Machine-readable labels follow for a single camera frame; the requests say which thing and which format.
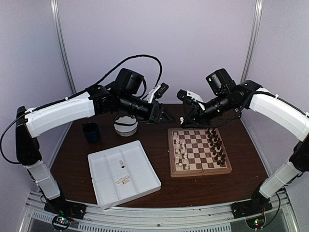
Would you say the right aluminium corner post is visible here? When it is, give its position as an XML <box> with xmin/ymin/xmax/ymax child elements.
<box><xmin>240</xmin><ymin>0</ymin><xmax>264</xmax><ymax>82</ymax></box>

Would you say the aluminium front frame rail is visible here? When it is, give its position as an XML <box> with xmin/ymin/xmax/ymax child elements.
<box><xmin>17</xmin><ymin>191</ymin><xmax>300</xmax><ymax>232</ymax></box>

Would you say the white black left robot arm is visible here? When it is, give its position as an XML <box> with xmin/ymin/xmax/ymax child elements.
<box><xmin>13</xmin><ymin>68</ymin><xmax>175</xmax><ymax>215</ymax></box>

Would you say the white scalloped bowl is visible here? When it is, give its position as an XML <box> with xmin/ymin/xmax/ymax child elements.
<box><xmin>114</xmin><ymin>116</ymin><xmax>138</xmax><ymax>137</ymax></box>

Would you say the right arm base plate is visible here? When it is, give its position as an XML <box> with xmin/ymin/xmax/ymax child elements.
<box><xmin>231</xmin><ymin>200</ymin><xmax>273</xmax><ymax>219</ymax></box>

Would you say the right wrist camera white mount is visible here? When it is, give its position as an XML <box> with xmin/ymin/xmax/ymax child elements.
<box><xmin>177</xmin><ymin>89</ymin><xmax>205</xmax><ymax>110</ymax></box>

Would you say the aluminium corner post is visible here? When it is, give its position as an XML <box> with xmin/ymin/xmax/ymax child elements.
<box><xmin>50</xmin><ymin>0</ymin><xmax>76</xmax><ymax>94</ymax></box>
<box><xmin>240</xmin><ymin>0</ymin><xmax>264</xmax><ymax>82</ymax></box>

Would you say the wooden chess board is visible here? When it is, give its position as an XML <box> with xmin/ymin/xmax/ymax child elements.
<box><xmin>168</xmin><ymin>128</ymin><xmax>232</xmax><ymax>177</ymax></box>

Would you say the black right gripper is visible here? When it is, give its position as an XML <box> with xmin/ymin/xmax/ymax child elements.
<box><xmin>181</xmin><ymin>91</ymin><xmax>237</xmax><ymax>129</ymax></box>

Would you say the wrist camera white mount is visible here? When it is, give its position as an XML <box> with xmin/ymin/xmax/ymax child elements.
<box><xmin>177</xmin><ymin>89</ymin><xmax>205</xmax><ymax>110</ymax></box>
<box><xmin>143</xmin><ymin>83</ymin><xmax>169</xmax><ymax>103</ymax></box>

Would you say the row of dark chess pieces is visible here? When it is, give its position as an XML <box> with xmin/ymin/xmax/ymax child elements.
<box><xmin>206</xmin><ymin>129</ymin><xmax>226</xmax><ymax>168</ymax></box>

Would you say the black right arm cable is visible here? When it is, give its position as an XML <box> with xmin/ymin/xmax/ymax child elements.
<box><xmin>263</xmin><ymin>190</ymin><xmax>283</xmax><ymax>216</ymax></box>

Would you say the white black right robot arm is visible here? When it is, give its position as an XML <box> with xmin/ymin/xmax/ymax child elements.
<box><xmin>177</xmin><ymin>68</ymin><xmax>309</xmax><ymax>214</ymax></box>

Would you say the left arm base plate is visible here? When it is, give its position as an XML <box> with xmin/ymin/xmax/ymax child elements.
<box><xmin>44</xmin><ymin>201</ymin><xmax>86</xmax><ymax>219</ymax></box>

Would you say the dark blue cup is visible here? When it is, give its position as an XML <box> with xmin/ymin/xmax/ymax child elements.
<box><xmin>82</xmin><ymin>122</ymin><xmax>101</xmax><ymax>144</ymax></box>

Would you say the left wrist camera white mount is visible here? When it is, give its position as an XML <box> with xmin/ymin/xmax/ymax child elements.
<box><xmin>143</xmin><ymin>83</ymin><xmax>169</xmax><ymax>103</ymax></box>

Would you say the pile of white chess pieces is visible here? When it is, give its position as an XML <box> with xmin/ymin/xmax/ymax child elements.
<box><xmin>116</xmin><ymin>175</ymin><xmax>130</xmax><ymax>185</ymax></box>

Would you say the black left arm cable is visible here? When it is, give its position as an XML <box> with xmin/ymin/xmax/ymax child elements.
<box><xmin>0</xmin><ymin>55</ymin><xmax>163</xmax><ymax>165</ymax></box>

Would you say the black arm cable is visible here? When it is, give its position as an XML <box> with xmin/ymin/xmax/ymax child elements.
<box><xmin>0</xmin><ymin>55</ymin><xmax>163</xmax><ymax>165</ymax></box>
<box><xmin>263</xmin><ymin>190</ymin><xmax>283</xmax><ymax>216</ymax></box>

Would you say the left aluminium corner post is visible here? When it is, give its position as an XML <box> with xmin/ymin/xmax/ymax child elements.
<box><xmin>50</xmin><ymin>0</ymin><xmax>76</xmax><ymax>94</ymax></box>

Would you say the white compartment tray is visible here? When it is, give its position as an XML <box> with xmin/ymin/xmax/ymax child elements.
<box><xmin>87</xmin><ymin>140</ymin><xmax>161</xmax><ymax>210</ymax></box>

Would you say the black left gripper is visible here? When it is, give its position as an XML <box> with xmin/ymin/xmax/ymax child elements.
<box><xmin>118</xmin><ymin>92</ymin><xmax>177</xmax><ymax>125</ymax></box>

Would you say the white piece in tray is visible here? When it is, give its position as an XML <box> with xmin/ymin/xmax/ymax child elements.
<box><xmin>119</xmin><ymin>160</ymin><xmax>125</xmax><ymax>168</ymax></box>

